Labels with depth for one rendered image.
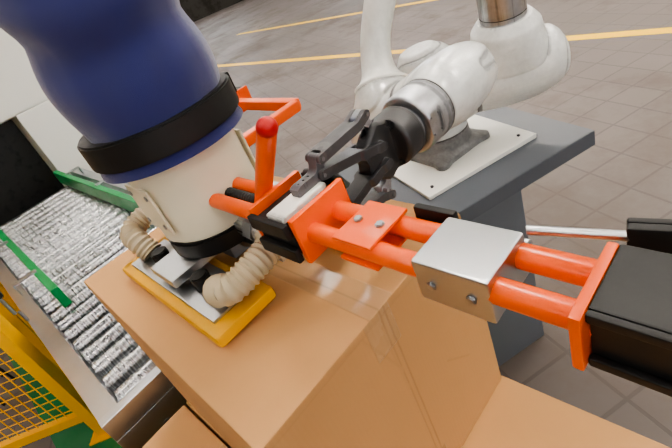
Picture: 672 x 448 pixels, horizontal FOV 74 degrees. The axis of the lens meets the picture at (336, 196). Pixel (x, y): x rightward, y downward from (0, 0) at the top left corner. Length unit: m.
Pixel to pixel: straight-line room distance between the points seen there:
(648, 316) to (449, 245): 0.14
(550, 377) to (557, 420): 0.70
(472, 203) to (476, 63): 0.40
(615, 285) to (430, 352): 0.41
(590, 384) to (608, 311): 1.29
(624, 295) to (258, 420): 0.37
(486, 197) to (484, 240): 0.65
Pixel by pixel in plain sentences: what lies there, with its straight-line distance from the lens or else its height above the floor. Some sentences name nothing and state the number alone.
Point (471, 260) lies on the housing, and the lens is 0.36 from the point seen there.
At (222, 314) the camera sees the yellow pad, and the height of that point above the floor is 0.97.
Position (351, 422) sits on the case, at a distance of 0.61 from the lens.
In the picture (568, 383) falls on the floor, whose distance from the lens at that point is 1.60.
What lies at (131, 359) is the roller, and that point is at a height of 0.54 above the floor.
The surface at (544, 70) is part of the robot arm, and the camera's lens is 1.12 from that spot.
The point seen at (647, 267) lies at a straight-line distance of 0.34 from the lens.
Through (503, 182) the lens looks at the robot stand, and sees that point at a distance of 1.06.
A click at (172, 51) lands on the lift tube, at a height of 1.28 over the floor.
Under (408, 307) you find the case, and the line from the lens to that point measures 0.61.
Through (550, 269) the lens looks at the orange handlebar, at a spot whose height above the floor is 1.08.
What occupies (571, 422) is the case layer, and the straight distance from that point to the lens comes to 0.92.
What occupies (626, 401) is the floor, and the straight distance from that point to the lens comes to 1.58.
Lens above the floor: 1.34
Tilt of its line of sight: 30 degrees down
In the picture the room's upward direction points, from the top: 23 degrees counter-clockwise
